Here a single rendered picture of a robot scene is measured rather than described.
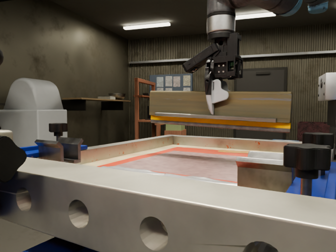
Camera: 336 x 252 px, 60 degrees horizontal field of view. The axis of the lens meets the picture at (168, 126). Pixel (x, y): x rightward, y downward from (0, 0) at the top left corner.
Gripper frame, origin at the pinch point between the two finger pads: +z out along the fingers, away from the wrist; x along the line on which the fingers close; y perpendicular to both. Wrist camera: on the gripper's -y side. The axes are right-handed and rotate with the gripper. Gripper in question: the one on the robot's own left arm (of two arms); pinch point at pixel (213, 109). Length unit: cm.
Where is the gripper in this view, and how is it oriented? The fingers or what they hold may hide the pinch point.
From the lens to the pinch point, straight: 81.6
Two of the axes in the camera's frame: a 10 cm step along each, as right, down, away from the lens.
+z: 0.0, 10.0, 0.6
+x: 5.1, -0.5, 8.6
